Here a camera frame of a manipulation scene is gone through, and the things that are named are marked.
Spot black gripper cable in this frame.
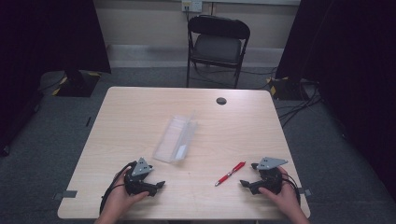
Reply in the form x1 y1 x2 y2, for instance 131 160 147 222
99 160 138 216
280 173 302 206

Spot person's right hand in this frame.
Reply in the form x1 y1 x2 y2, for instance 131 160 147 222
258 166 302 217

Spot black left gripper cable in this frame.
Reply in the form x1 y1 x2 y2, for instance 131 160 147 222
99 160 138 216

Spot person's left hand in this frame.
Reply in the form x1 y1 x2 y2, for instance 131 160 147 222
102 166 150 219

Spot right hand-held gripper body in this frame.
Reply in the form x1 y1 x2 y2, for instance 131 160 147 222
247 156 289 196

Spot black floor cables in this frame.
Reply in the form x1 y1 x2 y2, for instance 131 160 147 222
276 78 326 129

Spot red pen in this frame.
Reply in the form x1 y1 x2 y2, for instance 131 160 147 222
214 161 247 188

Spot white wall socket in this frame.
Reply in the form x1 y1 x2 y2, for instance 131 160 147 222
181 0 204 14

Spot clear plastic pencil case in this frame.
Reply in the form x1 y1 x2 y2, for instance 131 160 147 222
151 111 199 164

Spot stand base with yellow tape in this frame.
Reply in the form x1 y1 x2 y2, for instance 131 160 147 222
266 76 321 101
37 69 103 98

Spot dark curtain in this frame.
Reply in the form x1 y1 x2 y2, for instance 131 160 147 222
275 0 396 200

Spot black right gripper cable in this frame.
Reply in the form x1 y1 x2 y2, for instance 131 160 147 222
280 173 302 206

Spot black folding chair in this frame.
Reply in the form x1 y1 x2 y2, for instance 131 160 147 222
185 14 251 90

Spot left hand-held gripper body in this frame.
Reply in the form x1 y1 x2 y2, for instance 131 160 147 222
123 157 158 197

